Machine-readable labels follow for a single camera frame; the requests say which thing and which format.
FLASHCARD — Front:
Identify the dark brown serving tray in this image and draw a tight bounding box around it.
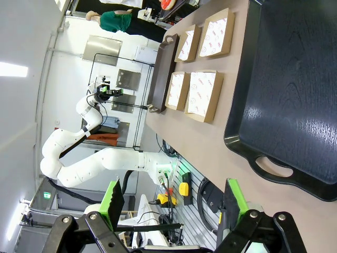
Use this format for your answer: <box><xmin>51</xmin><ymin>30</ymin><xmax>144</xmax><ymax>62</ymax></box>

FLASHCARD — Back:
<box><xmin>146</xmin><ymin>33</ymin><xmax>180</xmax><ymax>114</ymax></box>

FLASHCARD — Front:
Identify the black metal frame stand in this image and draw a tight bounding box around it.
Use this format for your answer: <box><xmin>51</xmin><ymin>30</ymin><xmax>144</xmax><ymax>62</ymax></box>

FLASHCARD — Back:
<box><xmin>88</xmin><ymin>52</ymin><xmax>156</xmax><ymax>151</ymax></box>

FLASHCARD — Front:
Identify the person in green shirt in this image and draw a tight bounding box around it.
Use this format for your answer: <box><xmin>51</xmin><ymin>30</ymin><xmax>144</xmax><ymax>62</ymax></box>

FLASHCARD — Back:
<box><xmin>85</xmin><ymin>9</ymin><xmax>169</xmax><ymax>43</ymax></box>

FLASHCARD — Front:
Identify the black cable loop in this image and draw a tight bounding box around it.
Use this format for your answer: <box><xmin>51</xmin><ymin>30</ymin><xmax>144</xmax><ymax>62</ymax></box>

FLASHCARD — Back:
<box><xmin>197</xmin><ymin>178</ymin><xmax>225</xmax><ymax>228</ymax></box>

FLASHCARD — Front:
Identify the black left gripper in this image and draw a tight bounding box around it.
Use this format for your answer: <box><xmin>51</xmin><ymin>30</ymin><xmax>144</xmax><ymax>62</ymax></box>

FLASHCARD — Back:
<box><xmin>93</xmin><ymin>83</ymin><xmax>125</xmax><ymax>103</ymax></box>

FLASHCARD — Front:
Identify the large steel wall panel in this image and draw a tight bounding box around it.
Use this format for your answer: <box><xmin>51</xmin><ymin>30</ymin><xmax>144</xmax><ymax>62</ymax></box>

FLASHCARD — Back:
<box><xmin>82</xmin><ymin>35</ymin><xmax>123</xmax><ymax>66</ymax></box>

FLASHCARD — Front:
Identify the white wall box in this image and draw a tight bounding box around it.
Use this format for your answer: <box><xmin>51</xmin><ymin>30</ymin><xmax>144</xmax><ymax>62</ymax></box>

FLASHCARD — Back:
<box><xmin>134</xmin><ymin>46</ymin><xmax>158</xmax><ymax>65</ymax></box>

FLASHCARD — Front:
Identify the kraft cardboard food box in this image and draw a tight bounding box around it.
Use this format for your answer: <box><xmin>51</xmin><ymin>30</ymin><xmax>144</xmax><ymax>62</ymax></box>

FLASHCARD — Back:
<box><xmin>196</xmin><ymin>7</ymin><xmax>236</xmax><ymax>59</ymax></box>
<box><xmin>164</xmin><ymin>71</ymin><xmax>191</xmax><ymax>111</ymax></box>
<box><xmin>184</xmin><ymin>70</ymin><xmax>224</xmax><ymax>124</ymax></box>
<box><xmin>174</xmin><ymin>24</ymin><xmax>203</xmax><ymax>63</ymax></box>

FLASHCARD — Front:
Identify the black corrugated hose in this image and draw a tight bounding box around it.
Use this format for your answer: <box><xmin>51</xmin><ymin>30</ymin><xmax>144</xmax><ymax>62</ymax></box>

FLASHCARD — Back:
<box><xmin>47</xmin><ymin>170</ymin><xmax>135</xmax><ymax>205</ymax></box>

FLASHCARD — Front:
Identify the ceiling light panel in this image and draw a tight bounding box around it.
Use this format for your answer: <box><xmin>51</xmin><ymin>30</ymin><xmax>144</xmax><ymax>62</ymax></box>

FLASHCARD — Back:
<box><xmin>0</xmin><ymin>62</ymin><xmax>28</xmax><ymax>77</ymax></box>

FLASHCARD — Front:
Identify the grey blue cloth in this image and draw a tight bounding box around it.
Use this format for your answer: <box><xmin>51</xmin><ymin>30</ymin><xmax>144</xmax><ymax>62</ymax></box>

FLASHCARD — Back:
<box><xmin>102</xmin><ymin>115</ymin><xmax>121</xmax><ymax>129</ymax></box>

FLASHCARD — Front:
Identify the white smiley print paper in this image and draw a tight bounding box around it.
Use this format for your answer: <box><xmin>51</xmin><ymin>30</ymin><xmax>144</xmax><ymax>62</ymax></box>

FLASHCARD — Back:
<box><xmin>167</xmin><ymin>73</ymin><xmax>185</xmax><ymax>105</ymax></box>
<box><xmin>185</xmin><ymin>72</ymin><xmax>217</xmax><ymax>116</ymax></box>
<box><xmin>177</xmin><ymin>30</ymin><xmax>195</xmax><ymax>60</ymax></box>
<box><xmin>199</xmin><ymin>17</ymin><xmax>228</xmax><ymax>57</ymax></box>

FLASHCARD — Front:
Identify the orange cloth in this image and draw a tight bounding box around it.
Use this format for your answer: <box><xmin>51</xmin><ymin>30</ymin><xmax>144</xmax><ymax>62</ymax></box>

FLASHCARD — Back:
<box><xmin>89</xmin><ymin>133</ymin><xmax>118</xmax><ymax>145</ymax></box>

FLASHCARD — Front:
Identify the small steel wall panel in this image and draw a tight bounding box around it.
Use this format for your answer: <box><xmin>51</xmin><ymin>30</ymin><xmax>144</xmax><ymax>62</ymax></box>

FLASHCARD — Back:
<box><xmin>111</xmin><ymin>94</ymin><xmax>136</xmax><ymax>114</ymax></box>
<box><xmin>115</xmin><ymin>69</ymin><xmax>142</xmax><ymax>92</ymax></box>

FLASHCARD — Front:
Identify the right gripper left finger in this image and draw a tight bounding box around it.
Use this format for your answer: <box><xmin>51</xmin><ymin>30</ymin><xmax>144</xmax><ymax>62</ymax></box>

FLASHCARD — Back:
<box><xmin>38</xmin><ymin>178</ymin><xmax>132</xmax><ymax>253</ymax></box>

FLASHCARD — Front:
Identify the black textured serving tray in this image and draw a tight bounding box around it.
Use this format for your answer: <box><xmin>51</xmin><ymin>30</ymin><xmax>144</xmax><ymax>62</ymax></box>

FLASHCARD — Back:
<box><xmin>223</xmin><ymin>0</ymin><xmax>337</xmax><ymax>202</ymax></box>

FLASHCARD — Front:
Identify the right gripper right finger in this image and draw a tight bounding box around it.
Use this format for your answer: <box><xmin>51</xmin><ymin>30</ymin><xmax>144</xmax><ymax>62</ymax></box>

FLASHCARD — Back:
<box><xmin>214</xmin><ymin>178</ymin><xmax>308</xmax><ymax>253</ymax></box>

